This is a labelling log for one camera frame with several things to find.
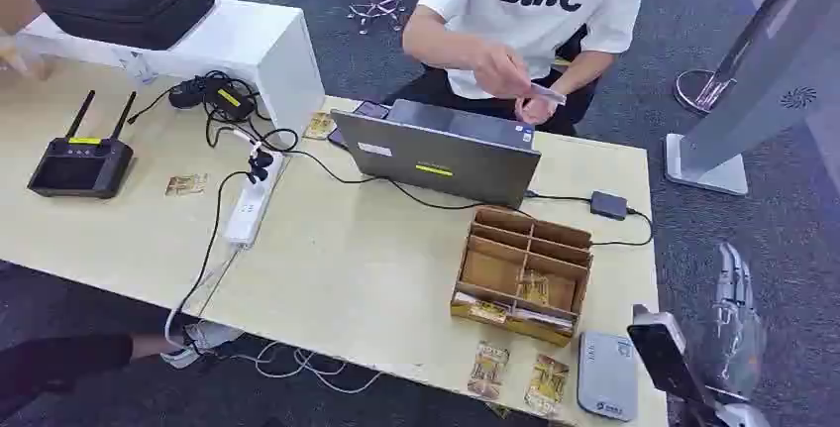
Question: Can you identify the person's right hand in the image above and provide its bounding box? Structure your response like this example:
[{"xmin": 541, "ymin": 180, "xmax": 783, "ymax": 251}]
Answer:
[{"xmin": 471, "ymin": 43, "xmax": 534, "ymax": 101}]

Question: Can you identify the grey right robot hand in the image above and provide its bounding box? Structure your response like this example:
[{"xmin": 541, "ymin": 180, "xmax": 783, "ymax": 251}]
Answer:
[{"xmin": 695, "ymin": 242, "xmax": 767, "ymax": 400}]

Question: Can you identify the person's left hand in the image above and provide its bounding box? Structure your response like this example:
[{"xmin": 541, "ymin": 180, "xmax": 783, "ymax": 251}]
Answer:
[{"xmin": 514, "ymin": 94, "xmax": 559, "ymax": 128}]

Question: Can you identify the small card with silver back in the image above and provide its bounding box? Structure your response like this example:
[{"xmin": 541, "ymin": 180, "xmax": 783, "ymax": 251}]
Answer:
[{"xmin": 530, "ymin": 84, "xmax": 568, "ymax": 108}]

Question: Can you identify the person in white shirt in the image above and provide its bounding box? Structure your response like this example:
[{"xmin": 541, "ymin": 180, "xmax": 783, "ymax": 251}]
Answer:
[{"xmin": 383, "ymin": 0, "xmax": 648, "ymax": 137}]

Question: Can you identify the grey laptop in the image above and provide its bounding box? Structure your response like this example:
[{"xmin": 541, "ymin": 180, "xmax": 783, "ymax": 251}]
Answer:
[{"xmin": 330, "ymin": 98, "xmax": 544, "ymax": 211}]

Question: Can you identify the dark laptop charger brick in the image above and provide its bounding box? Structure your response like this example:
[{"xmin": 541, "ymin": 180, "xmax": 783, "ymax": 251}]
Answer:
[{"xmin": 588, "ymin": 190, "xmax": 630, "ymax": 223}]

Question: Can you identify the grey flat device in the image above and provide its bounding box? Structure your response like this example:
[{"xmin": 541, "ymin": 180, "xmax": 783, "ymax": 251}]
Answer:
[{"xmin": 577, "ymin": 330, "xmax": 641, "ymax": 423}]

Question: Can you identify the dark smartphone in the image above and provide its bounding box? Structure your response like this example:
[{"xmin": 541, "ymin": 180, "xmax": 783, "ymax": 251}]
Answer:
[{"xmin": 327, "ymin": 100, "xmax": 392, "ymax": 148}]

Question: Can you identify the wooden card box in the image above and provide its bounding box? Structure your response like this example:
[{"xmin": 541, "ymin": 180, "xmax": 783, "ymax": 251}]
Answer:
[{"xmin": 449, "ymin": 205, "xmax": 595, "ymax": 349}]

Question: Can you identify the chrome round base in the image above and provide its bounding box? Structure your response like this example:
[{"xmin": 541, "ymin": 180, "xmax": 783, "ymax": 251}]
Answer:
[{"xmin": 674, "ymin": 68, "xmax": 738, "ymax": 115}]

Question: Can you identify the gold printed card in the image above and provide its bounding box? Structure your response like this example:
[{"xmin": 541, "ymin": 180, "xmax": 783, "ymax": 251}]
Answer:
[
  {"xmin": 522, "ymin": 353, "xmax": 571, "ymax": 419},
  {"xmin": 164, "ymin": 172, "xmax": 209, "ymax": 198},
  {"xmin": 517, "ymin": 271, "xmax": 552, "ymax": 308},
  {"xmin": 466, "ymin": 341, "xmax": 511, "ymax": 401},
  {"xmin": 453, "ymin": 291, "xmax": 510, "ymax": 326},
  {"xmin": 303, "ymin": 112, "xmax": 338, "ymax": 142}
]

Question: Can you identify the stack of pale cards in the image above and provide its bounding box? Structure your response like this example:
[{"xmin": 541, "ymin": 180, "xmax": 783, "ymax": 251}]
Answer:
[{"xmin": 511, "ymin": 307, "xmax": 577, "ymax": 335}]

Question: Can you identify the white floor stand with panel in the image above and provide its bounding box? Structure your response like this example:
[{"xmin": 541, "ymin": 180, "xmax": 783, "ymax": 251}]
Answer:
[{"xmin": 664, "ymin": 0, "xmax": 840, "ymax": 197}]

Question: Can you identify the white desk riser shelf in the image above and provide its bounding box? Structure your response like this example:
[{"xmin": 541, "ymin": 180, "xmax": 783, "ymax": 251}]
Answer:
[{"xmin": 15, "ymin": 0, "xmax": 327, "ymax": 151}]

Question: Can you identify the black adapter with yellow label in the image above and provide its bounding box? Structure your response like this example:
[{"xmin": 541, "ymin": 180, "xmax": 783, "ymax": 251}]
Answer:
[{"xmin": 201, "ymin": 78, "xmax": 258, "ymax": 123}]

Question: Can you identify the white power strip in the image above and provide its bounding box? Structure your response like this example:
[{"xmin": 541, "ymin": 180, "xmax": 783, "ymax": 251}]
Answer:
[{"xmin": 223, "ymin": 148, "xmax": 286, "ymax": 250}]

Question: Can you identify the black plug adapter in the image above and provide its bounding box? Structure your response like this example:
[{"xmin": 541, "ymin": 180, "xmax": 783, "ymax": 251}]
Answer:
[{"xmin": 167, "ymin": 78, "xmax": 209, "ymax": 111}]

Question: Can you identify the black controller with two antennas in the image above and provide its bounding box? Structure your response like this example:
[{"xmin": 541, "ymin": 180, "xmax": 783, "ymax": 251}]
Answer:
[{"xmin": 27, "ymin": 89, "xmax": 139, "ymax": 200}]

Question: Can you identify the person's leg with shoe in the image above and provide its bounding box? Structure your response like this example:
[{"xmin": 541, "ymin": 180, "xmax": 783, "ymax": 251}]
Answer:
[{"xmin": 0, "ymin": 320, "xmax": 246, "ymax": 420}]

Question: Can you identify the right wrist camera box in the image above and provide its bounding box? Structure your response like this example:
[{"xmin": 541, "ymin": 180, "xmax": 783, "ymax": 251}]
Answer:
[{"xmin": 625, "ymin": 303, "xmax": 716, "ymax": 411}]

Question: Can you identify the black charger cable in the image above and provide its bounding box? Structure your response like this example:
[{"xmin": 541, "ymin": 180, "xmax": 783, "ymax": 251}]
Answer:
[{"xmin": 523, "ymin": 189, "xmax": 655, "ymax": 248}]

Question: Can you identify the black power cable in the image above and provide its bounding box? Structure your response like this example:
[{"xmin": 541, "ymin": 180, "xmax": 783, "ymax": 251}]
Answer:
[{"xmin": 175, "ymin": 170, "xmax": 252, "ymax": 322}]

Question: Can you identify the white power strip cable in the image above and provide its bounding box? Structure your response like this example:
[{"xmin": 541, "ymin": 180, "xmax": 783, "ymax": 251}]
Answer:
[{"xmin": 162, "ymin": 245, "xmax": 246, "ymax": 351}]

